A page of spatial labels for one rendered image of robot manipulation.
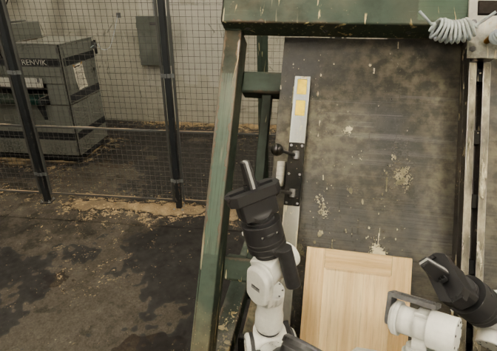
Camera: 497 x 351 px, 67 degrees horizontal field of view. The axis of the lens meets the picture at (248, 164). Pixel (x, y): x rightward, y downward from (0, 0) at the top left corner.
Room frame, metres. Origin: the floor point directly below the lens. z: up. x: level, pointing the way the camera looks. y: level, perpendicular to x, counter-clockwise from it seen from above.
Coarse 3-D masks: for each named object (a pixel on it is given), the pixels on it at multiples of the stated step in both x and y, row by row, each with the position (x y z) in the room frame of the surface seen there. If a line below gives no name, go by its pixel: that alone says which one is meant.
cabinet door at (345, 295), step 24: (312, 264) 0.93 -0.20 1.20; (336, 264) 0.92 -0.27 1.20; (360, 264) 0.91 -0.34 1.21; (384, 264) 0.91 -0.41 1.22; (408, 264) 0.90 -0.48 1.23; (312, 288) 0.89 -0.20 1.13; (336, 288) 0.89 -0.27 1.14; (360, 288) 0.88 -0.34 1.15; (384, 288) 0.87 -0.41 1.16; (408, 288) 0.86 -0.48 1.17; (312, 312) 0.86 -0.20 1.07; (336, 312) 0.85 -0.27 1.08; (360, 312) 0.84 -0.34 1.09; (384, 312) 0.84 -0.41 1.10; (312, 336) 0.82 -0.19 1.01; (336, 336) 0.82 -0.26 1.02; (360, 336) 0.81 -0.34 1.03; (384, 336) 0.80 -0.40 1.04
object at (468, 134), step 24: (480, 0) 1.19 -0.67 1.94; (480, 24) 1.15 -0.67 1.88; (480, 48) 1.11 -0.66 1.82; (480, 72) 1.12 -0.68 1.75; (480, 96) 1.09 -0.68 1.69; (480, 120) 1.05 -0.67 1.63; (480, 144) 1.01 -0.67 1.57; (456, 168) 1.03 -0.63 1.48; (480, 168) 0.97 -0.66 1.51; (456, 192) 0.99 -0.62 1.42; (480, 192) 0.93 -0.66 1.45; (456, 216) 0.94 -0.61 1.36; (480, 216) 0.90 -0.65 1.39; (456, 240) 0.90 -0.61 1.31; (480, 240) 0.87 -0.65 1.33; (456, 264) 0.86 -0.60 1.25; (480, 264) 0.83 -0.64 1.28
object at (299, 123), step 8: (296, 80) 1.22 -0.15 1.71; (296, 88) 1.21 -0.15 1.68; (296, 96) 1.20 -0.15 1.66; (304, 96) 1.19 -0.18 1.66; (296, 120) 1.15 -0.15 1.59; (304, 120) 1.15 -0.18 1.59; (296, 128) 1.14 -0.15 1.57; (304, 128) 1.14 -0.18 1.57; (296, 136) 1.13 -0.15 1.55; (304, 136) 1.12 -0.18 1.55; (304, 152) 1.11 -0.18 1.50; (288, 208) 1.01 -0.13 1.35; (296, 208) 1.01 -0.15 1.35; (288, 216) 1.00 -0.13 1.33; (296, 216) 1.00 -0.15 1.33; (288, 224) 0.99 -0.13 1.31; (296, 224) 0.99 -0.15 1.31; (288, 232) 0.98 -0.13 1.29; (296, 232) 0.97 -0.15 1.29; (288, 240) 0.96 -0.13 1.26; (296, 240) 0.96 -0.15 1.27; (296, 248) 0.95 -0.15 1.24; (280, 280) 0.90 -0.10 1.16; (288, 296) 0.88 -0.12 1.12; (288, 304) 0.86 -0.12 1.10; (288, 312) 0.85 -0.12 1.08; (288, 320) 0.84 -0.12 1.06
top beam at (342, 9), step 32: (224, 0) 1.34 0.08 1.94; (256, 0) 1.32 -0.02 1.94; (288, 0) 1.30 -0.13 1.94; (320, 0) 1.28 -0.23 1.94; (352, 0) 1.26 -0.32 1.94; (384, 0) 1.25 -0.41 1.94; (416, 0) 1.23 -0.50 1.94; (448, 0) 1.21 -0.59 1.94; (256, 32) 1.34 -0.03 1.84; (288, 32) 1.32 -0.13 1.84; (320, 32) 1.29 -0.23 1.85; (352, 32) 1.27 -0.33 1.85; (384, 32) 1.25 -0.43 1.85; (416, 32) 1.23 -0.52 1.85; (448, 32) 1.21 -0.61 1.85
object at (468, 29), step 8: (424, 16) 1.09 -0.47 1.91; (488, 16) 1.06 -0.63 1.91; (432, 24) 1.09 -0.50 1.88; (440, 24) 1.06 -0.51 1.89; (448, 24) 1.06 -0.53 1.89; (456, 24) 1.06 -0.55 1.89; (464, 24) 1.09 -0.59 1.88; (472, 24) 1.04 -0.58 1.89; (432, 32) 1.11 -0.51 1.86; (440, 32) 1.06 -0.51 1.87; (456, 32) 1.05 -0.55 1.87; (464, 32) 1.05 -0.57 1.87; (472, 32) 1.08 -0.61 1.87; (440, 40) 1.08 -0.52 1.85; (448, 40) 1.06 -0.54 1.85; (456, 40) 1.08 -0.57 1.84; (464, 40) 1.05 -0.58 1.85
